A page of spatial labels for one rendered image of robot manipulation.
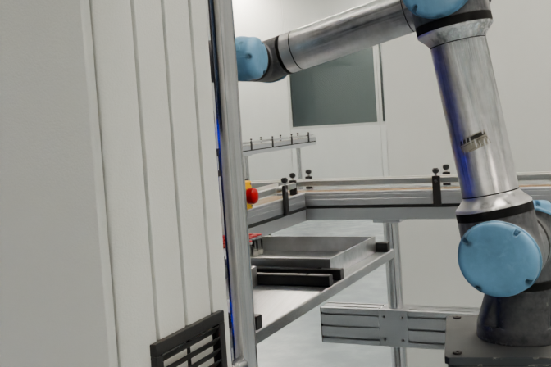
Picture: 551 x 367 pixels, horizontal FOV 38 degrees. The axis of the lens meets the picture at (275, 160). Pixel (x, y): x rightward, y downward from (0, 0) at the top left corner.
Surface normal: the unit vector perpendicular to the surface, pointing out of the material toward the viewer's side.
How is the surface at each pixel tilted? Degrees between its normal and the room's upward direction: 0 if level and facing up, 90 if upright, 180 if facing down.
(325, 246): 90
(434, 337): 90
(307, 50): 110
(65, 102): 90
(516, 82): 90
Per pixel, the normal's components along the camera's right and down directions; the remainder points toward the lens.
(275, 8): -0.43, 0.07
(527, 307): -0.19, -0.24
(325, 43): -0.32, 0.41
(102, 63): 0.04, 0.05
